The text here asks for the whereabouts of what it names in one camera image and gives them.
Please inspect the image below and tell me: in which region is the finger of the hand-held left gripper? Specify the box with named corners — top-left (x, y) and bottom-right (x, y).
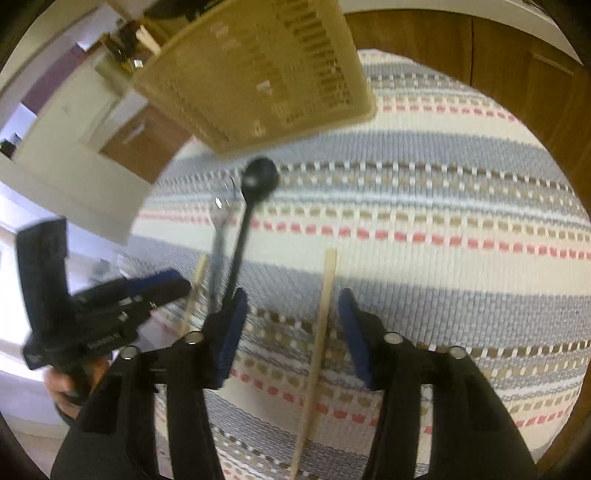
top-left (104, 270), bottom-right (185, 296)
top-left (115, 281), bottom-right (192, 319)

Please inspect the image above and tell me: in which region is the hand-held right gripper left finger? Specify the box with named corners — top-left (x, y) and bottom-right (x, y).
top-left (51, 287), bottom-right (250, 480)

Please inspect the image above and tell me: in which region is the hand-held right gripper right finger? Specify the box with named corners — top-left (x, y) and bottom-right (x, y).
top-left (337, 287), bottom-right (539, 480)

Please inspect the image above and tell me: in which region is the wooden chopstick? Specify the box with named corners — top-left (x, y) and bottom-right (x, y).
top-left (178, 255), bottom-right (208, 335)
top-left (288, 249), bottom-right (338, 480)

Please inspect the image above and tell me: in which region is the clear bowl metal spoon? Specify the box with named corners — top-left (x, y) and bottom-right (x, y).
top-left (208, 178), bottom-right (241, 310)

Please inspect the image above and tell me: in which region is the black plastic spoon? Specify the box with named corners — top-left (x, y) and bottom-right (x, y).
top-left (224, 157), bottom-right (280, 305)

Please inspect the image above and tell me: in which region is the yellow plastic utensil basket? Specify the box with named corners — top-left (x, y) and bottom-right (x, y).
top-left (131, 0), bottom-right (377, 158)

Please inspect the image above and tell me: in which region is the person's left hand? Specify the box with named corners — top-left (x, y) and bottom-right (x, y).
top-left (44, 357), bottom-right (112, 418)

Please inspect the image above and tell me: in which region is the striped woven tablecloth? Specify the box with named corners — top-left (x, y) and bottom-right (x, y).
top-left (124, 48), bottom-right (591, 480)

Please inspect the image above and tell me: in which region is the white refrigerator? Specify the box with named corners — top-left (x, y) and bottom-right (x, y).
top-left (14, 55), bottom-right (139, 162)

